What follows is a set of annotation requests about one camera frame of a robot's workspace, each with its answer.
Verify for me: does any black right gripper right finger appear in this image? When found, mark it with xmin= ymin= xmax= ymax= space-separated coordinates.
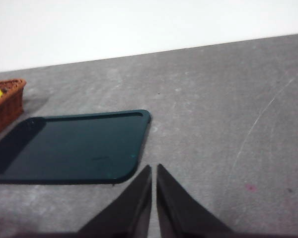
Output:
xmin=156 ymin=163 xmax=235 ymax=238

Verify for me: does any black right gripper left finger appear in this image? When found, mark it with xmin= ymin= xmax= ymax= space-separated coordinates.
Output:
xmin=76 ymin=165 xmax=152 ymax=238

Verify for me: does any brown wicker basket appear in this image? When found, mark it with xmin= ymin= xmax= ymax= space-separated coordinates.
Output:
xmin=0 ymin=78 xmax=27 ymax=141

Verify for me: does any dark rectangular tray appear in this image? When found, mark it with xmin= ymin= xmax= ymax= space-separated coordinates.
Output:
xmin=0 ymin=109 xmax=151 ymax=185

